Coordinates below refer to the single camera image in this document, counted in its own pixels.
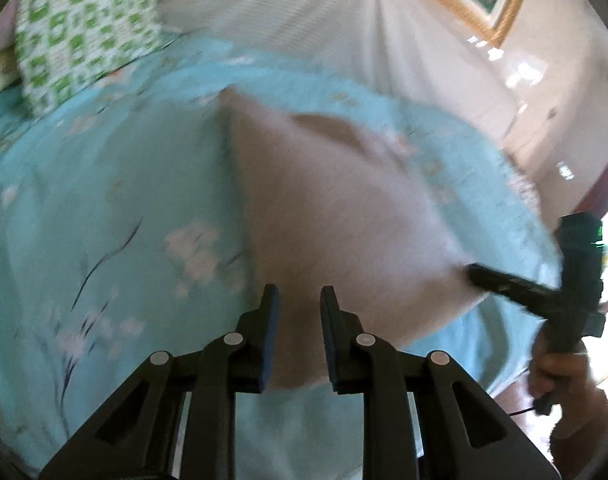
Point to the light blue floral bedsheet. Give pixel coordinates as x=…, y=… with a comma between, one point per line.
x=109, y=185

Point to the white striped headboard cushion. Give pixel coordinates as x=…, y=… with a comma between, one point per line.
x=309, y=15

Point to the green checked pillow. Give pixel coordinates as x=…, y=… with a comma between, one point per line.
x=84, y=25

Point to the person's right hand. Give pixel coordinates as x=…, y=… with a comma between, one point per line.
x=566, y=370

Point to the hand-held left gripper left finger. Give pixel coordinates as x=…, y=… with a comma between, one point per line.
x=270, y=345

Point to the gold framed picture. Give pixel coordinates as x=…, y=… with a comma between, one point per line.
x=508, y=10

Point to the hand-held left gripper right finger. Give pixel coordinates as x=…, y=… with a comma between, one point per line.
x=330, y=347

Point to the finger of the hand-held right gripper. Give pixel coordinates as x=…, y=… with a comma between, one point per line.
x=508, y=285

